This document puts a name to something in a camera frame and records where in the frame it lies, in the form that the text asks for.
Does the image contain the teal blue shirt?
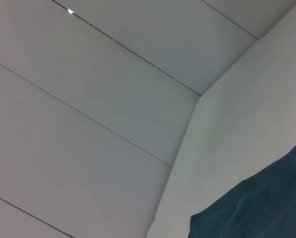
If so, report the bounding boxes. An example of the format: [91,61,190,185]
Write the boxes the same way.
[187,139,296,238]

